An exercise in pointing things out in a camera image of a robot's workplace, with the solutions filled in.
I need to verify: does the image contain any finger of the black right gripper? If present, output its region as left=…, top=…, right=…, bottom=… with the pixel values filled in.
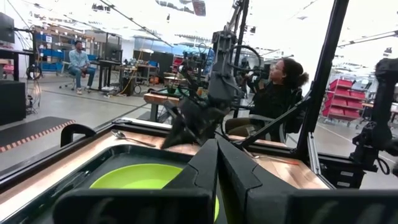
left=160, top=118, right=191, bottom=150
left=186, top=124, right=203, bottom=147

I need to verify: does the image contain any shelf with blue bins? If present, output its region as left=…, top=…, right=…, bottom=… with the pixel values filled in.
left=33, top=27, right=98, bottom=74

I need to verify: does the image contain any grey office chair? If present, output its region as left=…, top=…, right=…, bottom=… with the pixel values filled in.
left=248, top=88, right=308, bottom=144

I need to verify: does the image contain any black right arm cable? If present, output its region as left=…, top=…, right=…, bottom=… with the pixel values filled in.
left=228, top=45, right=264, bottom=74

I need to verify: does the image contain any black wall monitor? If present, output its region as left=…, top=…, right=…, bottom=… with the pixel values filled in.
left=0, top=12, right=16, bottom=45

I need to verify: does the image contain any black aluminium rig frame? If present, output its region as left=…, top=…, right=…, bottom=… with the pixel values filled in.
left=0, top=0, right=368, bottom=191

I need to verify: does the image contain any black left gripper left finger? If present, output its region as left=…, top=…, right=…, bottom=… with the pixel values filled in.
left=52, top=138, right=220, bottom=224

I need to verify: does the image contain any silver metal spoon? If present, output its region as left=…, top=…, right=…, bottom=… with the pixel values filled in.
left=110, top=128, right=157, bottom=148

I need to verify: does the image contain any small wooden table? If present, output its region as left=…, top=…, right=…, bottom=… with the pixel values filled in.
left=143, top=92, right=182, bottom=123

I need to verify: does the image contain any lime green plate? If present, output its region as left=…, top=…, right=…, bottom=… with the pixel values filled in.
left=89, top=163, right=220, bottom=222

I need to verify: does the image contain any black desk with monitor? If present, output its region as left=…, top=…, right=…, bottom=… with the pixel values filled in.
left=96, top=41, right=124, bottom=91

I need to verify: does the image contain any fork with orange handle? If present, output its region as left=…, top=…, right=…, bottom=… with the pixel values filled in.
left=250, top=154, right=301, bottom=166

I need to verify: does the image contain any dark green plastic tray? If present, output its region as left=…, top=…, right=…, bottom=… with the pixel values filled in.
left=17, top=143, right=200, bottom=224

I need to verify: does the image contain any person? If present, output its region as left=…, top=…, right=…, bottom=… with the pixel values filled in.
left=67, top=40, right=96, bottom=96
left=224, top=57, right=310, bottom=142

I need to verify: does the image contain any black cabinet box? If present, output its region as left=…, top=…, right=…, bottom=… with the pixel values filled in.
left=0, top=80, right=27, bottom=126

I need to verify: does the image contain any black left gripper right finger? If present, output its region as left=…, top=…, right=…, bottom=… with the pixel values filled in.
left=218, top=138, right=398, bottom=224

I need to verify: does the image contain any black frame handle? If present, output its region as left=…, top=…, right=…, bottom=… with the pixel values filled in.
left=60, top=123, right=97, bottom=148

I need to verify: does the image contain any black mat with hazard stripes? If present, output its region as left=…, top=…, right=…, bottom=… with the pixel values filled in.
left=0, top=116, right=76, bottom=154

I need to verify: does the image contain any red ceiling banner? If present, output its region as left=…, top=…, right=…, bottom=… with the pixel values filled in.
left=191, top=0, right=207, bottom=17

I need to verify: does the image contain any red bin rack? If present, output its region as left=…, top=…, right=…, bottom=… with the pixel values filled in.
left=319, top=78, right=367, bottom=123

